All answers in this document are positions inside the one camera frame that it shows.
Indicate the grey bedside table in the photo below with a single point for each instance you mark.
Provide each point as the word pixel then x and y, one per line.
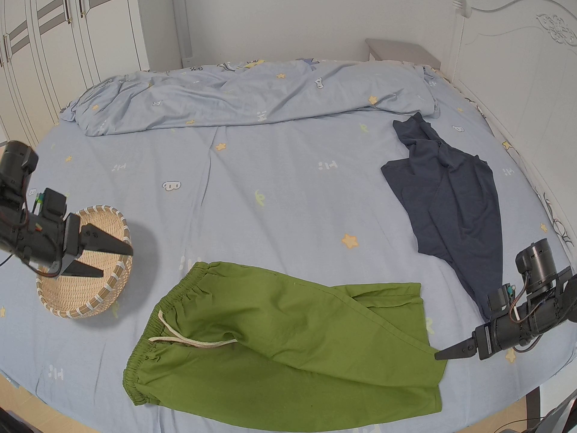
pixel 396 50

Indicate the white wardrobe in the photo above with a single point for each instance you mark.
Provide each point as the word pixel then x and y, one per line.
pixel 45 61

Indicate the round woven basket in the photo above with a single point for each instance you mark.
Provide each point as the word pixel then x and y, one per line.
pixel 58 293

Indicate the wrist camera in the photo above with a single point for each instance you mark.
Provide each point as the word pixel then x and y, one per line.
pixel 498 298
pixel 53 203

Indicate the pale blue quilt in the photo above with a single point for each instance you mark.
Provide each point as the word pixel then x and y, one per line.
pixel 225 102

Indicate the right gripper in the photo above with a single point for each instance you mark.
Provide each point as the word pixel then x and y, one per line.
pixel 505 332

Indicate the white vertical pipe cover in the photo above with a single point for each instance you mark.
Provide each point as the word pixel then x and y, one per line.
pixel 184 16

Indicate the dark blue garment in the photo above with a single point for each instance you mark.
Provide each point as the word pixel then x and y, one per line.
pixel 460 205

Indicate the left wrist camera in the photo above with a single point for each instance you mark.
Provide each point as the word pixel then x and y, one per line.
pixel 53 203

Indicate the green shorts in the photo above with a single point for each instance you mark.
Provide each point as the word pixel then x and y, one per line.
pixel 270 332

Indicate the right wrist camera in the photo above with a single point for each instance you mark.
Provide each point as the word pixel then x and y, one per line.
pixel 498 298

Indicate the bed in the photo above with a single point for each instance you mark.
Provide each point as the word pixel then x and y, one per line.
pixel 293 174

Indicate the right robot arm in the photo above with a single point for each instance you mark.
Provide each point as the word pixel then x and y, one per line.
pixel 538 260

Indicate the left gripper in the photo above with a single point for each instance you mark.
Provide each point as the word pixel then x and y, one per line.
pixel 47 241

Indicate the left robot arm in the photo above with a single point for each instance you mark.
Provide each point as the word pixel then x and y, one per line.
pixel 18 165

